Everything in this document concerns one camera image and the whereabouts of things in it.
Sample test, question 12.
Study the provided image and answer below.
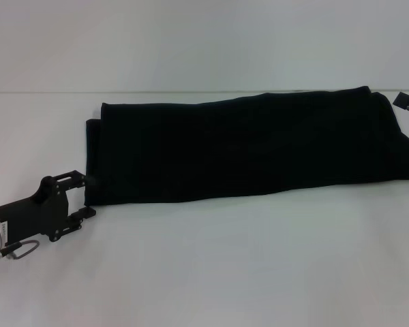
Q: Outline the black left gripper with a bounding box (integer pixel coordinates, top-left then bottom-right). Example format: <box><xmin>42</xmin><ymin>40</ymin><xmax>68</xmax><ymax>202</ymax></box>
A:
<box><xmin>0</xmin><ymin>170</ymin><xmax>99</xmax><ymax>245</ymax></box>

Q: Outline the black shirt with white print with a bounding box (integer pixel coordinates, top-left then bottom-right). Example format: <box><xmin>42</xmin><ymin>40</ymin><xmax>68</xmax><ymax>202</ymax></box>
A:
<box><xmin>83</xmin><ymin>84</ymin><xmax>409</xmax><ymax>210</ymax></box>

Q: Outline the grey cable with metal plug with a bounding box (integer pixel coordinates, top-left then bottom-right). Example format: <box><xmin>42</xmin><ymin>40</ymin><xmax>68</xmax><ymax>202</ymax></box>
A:
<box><xmin>0</xmin><ymin>239</ymin><xmax>40</xmax><ymax>270</ymax></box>

